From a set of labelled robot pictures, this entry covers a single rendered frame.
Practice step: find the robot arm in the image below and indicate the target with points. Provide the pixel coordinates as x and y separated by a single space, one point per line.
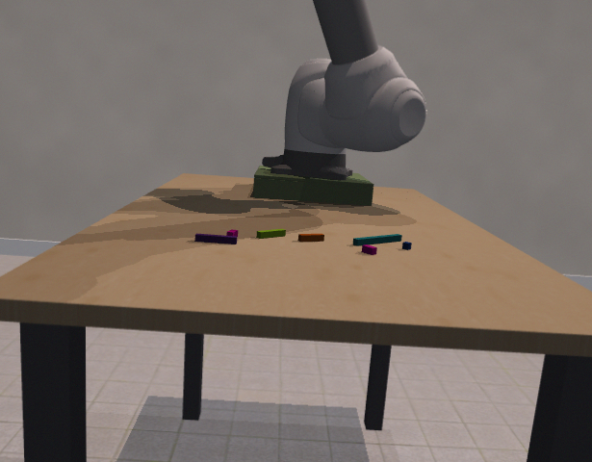
359 100

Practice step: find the orange rod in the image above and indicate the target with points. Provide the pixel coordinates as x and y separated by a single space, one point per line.
311 237

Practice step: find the turquoise rod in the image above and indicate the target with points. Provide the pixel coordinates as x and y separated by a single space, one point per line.
377 239

